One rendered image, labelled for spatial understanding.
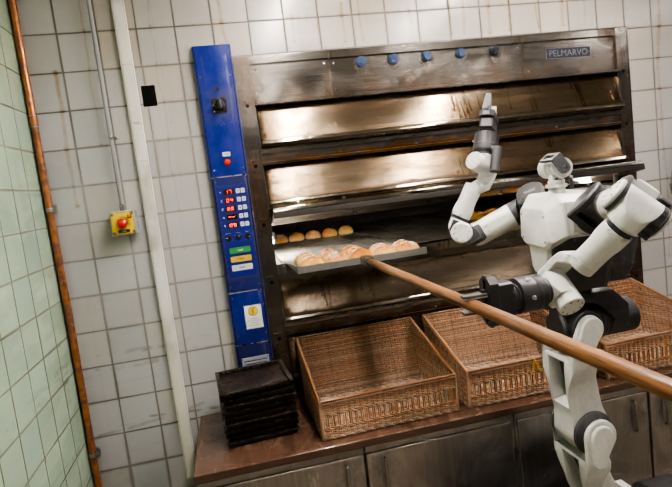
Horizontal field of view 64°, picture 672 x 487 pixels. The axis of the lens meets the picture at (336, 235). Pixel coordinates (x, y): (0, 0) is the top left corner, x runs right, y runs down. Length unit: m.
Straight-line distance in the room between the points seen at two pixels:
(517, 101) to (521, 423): 1.46
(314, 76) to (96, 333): 1.45
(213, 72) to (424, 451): 1.73
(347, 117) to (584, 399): 1.47
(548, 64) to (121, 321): 2.30
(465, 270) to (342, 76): 1.08
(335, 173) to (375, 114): 0.33
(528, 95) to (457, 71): 0.38
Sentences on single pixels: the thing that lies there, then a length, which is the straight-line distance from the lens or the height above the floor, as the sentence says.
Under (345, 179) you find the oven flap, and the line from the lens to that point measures 2.44.
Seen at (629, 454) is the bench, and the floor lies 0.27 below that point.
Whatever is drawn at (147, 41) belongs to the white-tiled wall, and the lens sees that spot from 2.48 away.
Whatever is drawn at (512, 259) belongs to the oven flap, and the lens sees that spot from 2.78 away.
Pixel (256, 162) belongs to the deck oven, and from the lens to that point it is 2.39.
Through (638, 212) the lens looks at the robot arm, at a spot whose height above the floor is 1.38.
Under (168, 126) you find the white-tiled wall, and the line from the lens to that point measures 2.41.
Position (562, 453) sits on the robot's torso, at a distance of 2.11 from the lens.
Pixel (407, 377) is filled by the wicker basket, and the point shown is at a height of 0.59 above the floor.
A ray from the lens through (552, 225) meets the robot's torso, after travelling 1.72.
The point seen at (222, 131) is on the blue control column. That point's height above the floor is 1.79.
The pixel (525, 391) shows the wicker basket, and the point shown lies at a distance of 2.35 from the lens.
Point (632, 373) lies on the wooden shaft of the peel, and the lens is 0.91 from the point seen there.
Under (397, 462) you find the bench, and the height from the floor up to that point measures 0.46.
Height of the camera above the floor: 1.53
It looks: 6 degrees down
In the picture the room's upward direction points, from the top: 7 degrees counter-clockwise
